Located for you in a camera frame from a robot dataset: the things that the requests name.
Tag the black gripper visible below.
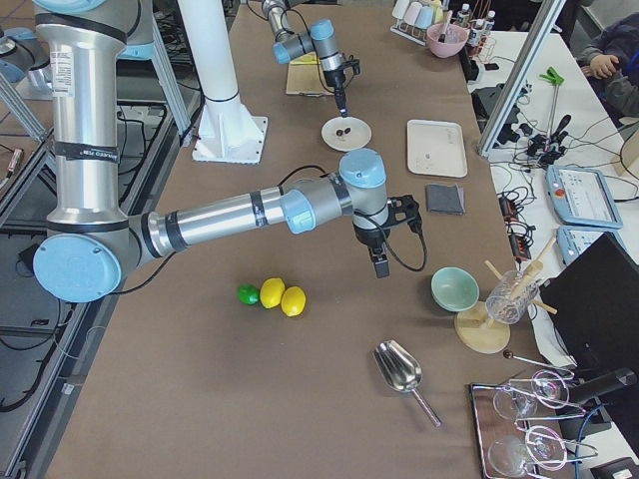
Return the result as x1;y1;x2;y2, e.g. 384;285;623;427
353;225;390;278
323;64;348;118

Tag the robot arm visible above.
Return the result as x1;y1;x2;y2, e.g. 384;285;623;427
32;1;392;303
261;0;360;118

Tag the cream rabbit tray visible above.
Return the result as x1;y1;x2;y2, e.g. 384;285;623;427
406;119;467;178

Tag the cream round plate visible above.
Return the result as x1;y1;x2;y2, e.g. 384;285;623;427
320;117;371;152

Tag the bamboo cutting board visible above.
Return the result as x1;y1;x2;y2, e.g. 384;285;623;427
286;58;331;97

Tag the green bowl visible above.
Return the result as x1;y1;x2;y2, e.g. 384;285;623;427
430;266;479;312

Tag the grey folded cloth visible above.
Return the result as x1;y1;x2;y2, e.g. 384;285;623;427
425;184;465;216

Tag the upper yellow lemon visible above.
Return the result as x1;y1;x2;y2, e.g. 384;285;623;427
281;286;307;317

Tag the yellow lemon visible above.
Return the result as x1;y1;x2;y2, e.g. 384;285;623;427
281;286;307;317
260;277;286;309

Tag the metal ice scoop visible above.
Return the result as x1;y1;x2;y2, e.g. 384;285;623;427
373;339;442;428

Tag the wooden stand with base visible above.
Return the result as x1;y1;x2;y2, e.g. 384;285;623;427
454;238;557;354

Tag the white cup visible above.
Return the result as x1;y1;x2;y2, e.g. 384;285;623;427
391;0;410;20

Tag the lower yellow lemon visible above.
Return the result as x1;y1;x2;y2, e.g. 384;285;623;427
260;277;286;309

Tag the pink cup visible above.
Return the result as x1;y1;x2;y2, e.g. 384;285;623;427
403;1;422;27

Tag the blue cup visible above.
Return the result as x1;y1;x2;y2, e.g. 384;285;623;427
414;5;434;30

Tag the pink bowl of ice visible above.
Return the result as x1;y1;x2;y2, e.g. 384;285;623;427
426;23;469;58

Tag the clear glass on stand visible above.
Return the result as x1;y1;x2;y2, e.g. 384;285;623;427
485;270;538;324

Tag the green lime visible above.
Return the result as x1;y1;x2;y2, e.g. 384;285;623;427
237;283;260;305

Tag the upper wine glass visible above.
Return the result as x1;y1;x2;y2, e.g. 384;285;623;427
493;369;569;421

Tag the wine glass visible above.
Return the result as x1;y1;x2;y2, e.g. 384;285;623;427
487;425;598;478
493;369;569;421

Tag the green grabber tool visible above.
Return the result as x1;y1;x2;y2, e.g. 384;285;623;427
540;67;570;153

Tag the black monitor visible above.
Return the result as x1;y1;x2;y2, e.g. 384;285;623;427
541;233;638;371

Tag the lower wine glass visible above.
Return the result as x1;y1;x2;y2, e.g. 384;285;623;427
487;425;598;478

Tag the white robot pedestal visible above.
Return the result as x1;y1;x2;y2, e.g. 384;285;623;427
179;0;268;165

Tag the metal scoop handle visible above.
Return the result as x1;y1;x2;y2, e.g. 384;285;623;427
438;10;453;43

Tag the aluminium frame post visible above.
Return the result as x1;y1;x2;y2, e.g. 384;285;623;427
478;0;565;160

